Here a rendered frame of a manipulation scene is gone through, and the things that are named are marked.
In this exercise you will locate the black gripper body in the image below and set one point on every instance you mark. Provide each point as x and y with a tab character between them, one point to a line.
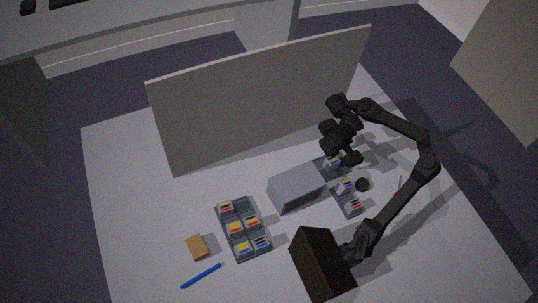
352	158

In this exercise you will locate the blue rod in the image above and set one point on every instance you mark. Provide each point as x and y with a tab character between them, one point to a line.
200	276

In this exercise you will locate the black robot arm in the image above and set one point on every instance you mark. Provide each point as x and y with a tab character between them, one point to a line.
428	166

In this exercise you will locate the grey flat panel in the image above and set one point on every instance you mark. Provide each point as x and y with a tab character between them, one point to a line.
216	110

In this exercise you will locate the tan cardboard box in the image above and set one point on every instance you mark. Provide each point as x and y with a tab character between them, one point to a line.
197	247

